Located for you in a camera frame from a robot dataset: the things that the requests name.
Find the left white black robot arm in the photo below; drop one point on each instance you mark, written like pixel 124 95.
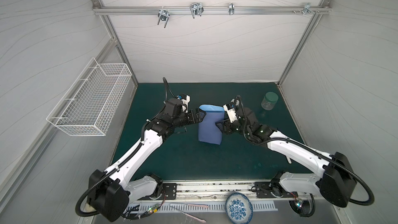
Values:
pixel 123 170

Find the metal hook clamp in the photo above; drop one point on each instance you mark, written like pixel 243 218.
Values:
pixel 163 16
pixel 196 9

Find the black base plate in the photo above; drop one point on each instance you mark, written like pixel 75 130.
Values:
pixel 162 191
pixel 262 189

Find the right metal bracket clamp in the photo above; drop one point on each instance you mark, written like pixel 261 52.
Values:
pixel 307 10

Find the light blue wrapping paper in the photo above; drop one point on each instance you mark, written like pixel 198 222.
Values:
pixel 208 132

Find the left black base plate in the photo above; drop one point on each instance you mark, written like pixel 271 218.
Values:
pixel 162 191

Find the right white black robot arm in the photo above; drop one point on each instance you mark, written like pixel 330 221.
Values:
pixel 331 175

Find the aluminium top cross rail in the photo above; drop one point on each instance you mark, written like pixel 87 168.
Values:
pixel 208 10

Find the green lid clear jar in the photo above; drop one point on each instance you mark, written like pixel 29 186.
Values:
pixel 269 101

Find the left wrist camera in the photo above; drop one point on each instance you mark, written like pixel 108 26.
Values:
pixel 185 101

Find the green table mat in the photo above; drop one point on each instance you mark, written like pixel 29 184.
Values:
pixel 184 157

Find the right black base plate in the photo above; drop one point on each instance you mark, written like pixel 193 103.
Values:
pixel 262 189

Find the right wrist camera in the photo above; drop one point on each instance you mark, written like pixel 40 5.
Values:
pixel 231 112

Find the middle metal hook clamp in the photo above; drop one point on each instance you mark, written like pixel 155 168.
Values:
pixel 196 9

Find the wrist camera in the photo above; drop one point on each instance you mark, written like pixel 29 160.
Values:
pixel 231 112
pixel 185 101

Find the small metal ring clamp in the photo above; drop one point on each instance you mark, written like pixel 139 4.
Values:
pixel 231 9

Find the left metal hook clamp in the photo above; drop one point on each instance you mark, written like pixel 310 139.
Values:
pixel 163 16

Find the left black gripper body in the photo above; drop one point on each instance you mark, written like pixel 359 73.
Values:
pixel 184 118

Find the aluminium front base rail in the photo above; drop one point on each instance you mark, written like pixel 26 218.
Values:
pixel 214 189

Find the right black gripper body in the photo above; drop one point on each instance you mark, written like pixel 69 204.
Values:
pixel 228 125

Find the white wire basket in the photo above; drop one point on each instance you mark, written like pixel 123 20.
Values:
pixel 89 105

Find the blue white patterned plate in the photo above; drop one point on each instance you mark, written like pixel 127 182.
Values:
pixel 239 209

